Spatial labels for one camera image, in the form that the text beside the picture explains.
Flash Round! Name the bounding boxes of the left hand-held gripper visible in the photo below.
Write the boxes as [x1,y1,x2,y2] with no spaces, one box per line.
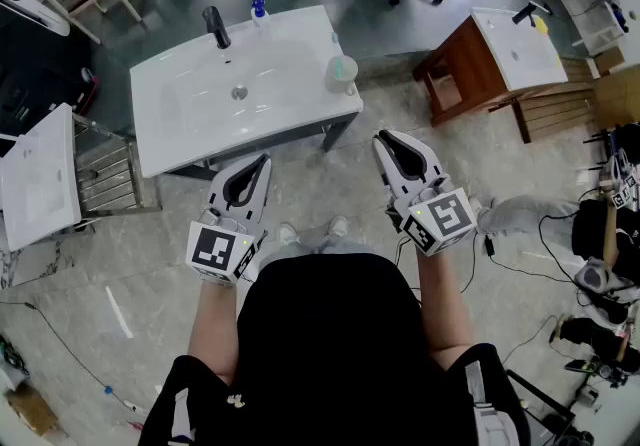
[185,152,273,288]

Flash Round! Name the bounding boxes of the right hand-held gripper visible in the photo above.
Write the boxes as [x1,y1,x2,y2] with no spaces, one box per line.
[371,128,479,257]

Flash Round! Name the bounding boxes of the pale green plastic cup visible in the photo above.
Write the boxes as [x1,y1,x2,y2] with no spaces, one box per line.
[324,54,360,98]

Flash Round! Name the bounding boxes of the blue capped small bottle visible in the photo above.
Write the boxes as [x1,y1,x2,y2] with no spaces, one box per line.
[249,0,274,33]

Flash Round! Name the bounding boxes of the person's left forearm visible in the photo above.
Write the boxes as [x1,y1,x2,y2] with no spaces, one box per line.
[187,278,251,385]

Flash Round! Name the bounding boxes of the person's right forearm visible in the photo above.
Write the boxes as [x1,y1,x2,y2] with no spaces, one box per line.
[413,238,476,360]

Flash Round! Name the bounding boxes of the large white ceramic sink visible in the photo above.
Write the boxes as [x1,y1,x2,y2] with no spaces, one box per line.
[129,4,365,179]

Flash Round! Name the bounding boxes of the brown wooden sink cabinet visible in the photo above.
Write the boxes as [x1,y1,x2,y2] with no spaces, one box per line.
[412,15,599,145]

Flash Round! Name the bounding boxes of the white basin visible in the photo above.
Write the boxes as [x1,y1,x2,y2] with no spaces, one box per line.
[0,102,84,254]

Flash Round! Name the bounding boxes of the person's left white shoe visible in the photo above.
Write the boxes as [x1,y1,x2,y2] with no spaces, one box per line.
[276,222,301,246]

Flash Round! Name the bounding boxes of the person's blue jeans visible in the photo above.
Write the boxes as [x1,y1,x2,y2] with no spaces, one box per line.
[259,232,381,260]

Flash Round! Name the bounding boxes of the person's black shirt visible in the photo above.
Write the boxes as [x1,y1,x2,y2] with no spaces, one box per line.
[137,252,532,446]

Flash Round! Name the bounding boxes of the tall black faucet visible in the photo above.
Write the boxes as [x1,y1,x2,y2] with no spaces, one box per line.
[201,6,233,50]

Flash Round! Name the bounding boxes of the small black faucet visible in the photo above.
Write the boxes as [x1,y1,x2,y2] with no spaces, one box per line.
[511,1,539,26]

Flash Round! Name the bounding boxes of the plain cardboard box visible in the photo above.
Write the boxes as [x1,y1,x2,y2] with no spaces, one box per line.
[3,380,62,438]
[593,66,640,130]

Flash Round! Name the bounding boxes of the large dark grey machine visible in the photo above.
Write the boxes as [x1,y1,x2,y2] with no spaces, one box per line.
[0,1,99,135]

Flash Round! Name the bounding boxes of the thin black floor cable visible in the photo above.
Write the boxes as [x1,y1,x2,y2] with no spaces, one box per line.
[0,301,134,408]

